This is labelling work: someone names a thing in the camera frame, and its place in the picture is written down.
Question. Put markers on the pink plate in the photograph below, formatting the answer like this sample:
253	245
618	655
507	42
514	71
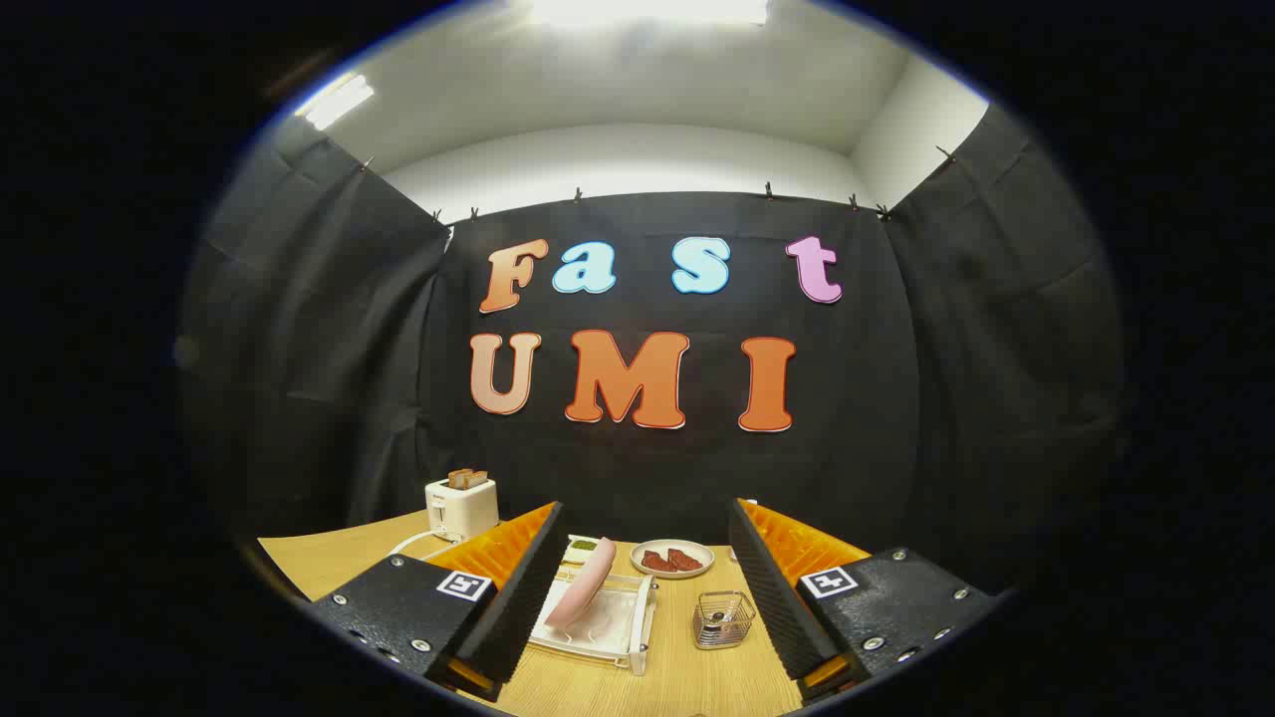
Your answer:
583	590

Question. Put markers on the white toaster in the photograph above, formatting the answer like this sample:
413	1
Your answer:
463	510

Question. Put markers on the reddish brown food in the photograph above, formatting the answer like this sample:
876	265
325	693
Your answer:
672	561

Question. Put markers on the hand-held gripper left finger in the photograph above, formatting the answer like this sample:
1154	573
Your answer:
528	573

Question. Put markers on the black backdrop cloth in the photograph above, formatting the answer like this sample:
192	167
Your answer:
647	468

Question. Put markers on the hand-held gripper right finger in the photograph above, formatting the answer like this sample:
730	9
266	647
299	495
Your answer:
772	588

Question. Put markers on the white dish rack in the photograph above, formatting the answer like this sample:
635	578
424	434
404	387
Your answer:
620	629

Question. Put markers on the ceiling light panel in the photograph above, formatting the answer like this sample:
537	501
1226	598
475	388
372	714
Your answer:
337	102
647	10

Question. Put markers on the white plate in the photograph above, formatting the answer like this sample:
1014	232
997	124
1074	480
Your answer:
697	573

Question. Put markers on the small white dish green food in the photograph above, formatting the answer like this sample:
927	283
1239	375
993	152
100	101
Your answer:
583	547

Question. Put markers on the toast slices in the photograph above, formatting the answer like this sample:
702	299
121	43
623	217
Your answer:
466	479

